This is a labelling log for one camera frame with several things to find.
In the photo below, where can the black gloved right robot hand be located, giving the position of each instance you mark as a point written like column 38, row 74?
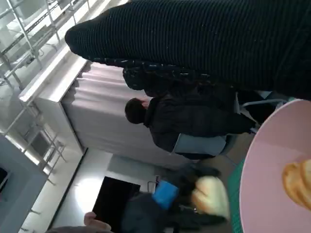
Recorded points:
column 194, row 36

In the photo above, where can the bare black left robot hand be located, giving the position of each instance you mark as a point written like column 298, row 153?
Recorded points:
column 165, row 195

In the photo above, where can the pale round toy bread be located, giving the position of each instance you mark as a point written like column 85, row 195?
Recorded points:
column 211, row 194

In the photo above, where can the pink bowl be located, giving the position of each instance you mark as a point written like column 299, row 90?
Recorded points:
column 262, row 170

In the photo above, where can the striped toy bread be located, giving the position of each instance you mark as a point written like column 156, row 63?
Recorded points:
column 298, row 184

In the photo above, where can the black flat screen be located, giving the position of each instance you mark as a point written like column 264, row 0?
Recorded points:
column 114, row 201

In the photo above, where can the green cutting mat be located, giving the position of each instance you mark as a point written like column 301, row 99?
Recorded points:
column 235, row 213

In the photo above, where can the person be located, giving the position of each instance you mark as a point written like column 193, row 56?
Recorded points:
column 96, row 219
column 194, row 116

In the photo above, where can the white curtained booth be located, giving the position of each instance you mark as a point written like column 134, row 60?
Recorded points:
column 102, row 116

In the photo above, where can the white metal rack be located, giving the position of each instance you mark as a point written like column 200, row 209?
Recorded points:
column 36, row 24

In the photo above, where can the dark glass panel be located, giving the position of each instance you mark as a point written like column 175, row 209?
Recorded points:
column 3, row 180

